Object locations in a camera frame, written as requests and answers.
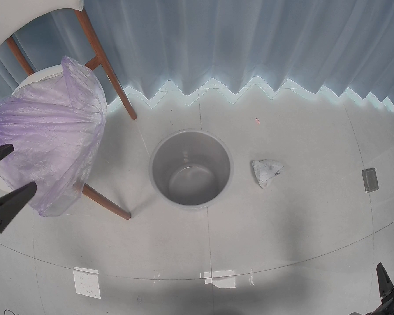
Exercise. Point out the purple plastic bag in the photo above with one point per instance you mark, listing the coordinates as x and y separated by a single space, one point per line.
46 126

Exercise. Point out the white trash bin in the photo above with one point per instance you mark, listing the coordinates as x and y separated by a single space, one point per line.
164 169

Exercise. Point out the white wooden-legged chair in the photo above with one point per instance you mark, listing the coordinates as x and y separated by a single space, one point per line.
6 18

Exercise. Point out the crumpled white paper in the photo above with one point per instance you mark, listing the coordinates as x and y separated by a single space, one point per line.
266 172

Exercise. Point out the pale blue curtain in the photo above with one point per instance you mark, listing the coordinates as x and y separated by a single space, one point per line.
249 28

